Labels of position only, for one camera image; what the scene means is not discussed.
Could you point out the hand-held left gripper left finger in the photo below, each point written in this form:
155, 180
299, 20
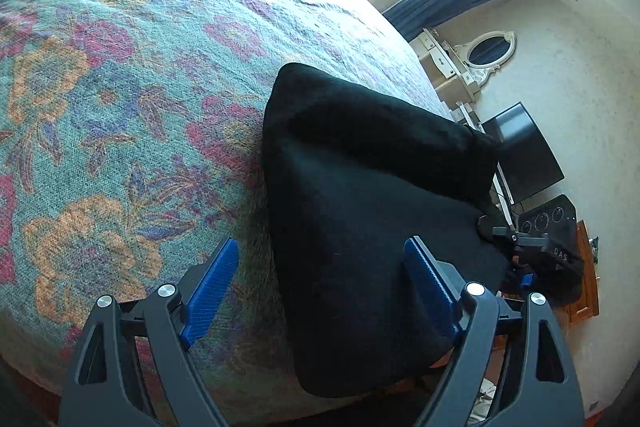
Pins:
212, 292

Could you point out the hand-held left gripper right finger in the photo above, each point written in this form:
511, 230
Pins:
430, 287

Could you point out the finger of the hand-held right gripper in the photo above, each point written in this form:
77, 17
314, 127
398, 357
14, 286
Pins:
526, 280
500, 232

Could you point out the black studded pants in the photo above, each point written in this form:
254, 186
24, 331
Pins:
360, 207

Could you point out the white television stand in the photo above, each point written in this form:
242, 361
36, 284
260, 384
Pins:
502, 187

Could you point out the wooden cabinet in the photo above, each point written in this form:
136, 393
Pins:
585, 297

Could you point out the black flat television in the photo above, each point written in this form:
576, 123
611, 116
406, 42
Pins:
530, 152

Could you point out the cream dressing table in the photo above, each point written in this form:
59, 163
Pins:
445, 67

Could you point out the white oval vanity mirror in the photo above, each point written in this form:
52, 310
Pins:
487, 50

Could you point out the bed with floral bedspread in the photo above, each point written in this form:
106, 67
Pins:
125, 107

